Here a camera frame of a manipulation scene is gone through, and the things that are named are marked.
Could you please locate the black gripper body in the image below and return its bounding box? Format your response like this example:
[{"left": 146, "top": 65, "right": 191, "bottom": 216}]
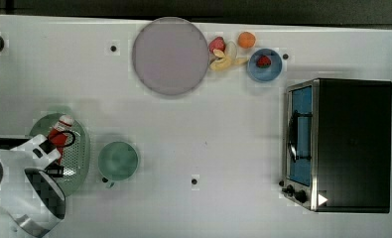
[{"left": 45, "top": 164, "right": 65, "bottom": 178}]

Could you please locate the red plush ketchup bottle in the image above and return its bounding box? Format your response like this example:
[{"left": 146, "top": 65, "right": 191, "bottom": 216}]
[{"left": 48, "top": 115, "right": 74, "bottom": 165}]

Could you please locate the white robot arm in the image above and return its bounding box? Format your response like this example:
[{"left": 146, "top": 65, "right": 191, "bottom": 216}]
[{"left": 0, "top": 134, "right": 65, "bottom": 238}]

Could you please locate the green perforated strainer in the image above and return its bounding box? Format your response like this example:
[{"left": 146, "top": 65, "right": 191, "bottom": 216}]
[{"left": 29, "top": 107, "right": 90, "bottom": 196}]

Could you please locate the green measuring cup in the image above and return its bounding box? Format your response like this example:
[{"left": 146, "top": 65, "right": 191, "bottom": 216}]
[{"left": 97, "top": 142, "right": 139, "bottom": 188}]

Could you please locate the grey round plate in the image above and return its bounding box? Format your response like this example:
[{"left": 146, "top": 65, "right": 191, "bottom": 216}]
[{"left": 132, "top": 17, "right": 209, "bottom": 96}]

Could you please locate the red white plush fruit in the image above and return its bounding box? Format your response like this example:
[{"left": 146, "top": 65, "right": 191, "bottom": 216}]
[{"left": 208, "top": 37, "right": 226, "bottom": 53}]

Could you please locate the yellow plush banana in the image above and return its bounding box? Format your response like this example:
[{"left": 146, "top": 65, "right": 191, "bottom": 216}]
[{"left": 209, "top": 42, "right": 249, "bottom": 71}]

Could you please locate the blue bowl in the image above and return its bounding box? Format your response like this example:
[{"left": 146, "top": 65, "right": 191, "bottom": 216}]
[{"left": 247, "top": 49, "right": 283, "bottom": 82}]

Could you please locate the orange plush fruit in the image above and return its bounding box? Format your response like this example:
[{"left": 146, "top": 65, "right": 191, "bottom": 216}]
[{"left": 237, "top": 32, "right": 256, "bottom": 49}]

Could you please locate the red strawberry toy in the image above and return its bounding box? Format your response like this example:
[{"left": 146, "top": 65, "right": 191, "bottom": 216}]
[{"left": 256, "top": 56, "right": 271, "bottom": 68}]

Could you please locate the black toaster oven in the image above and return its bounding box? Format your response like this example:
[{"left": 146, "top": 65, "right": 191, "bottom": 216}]
[{"left": 279, "top": 78, "right": 392, "bottom": 213}]

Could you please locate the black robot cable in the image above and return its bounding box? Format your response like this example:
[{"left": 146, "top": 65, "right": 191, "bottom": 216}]
[{"left": 53, "top": 130, "right": 76, "bottom": 149}]

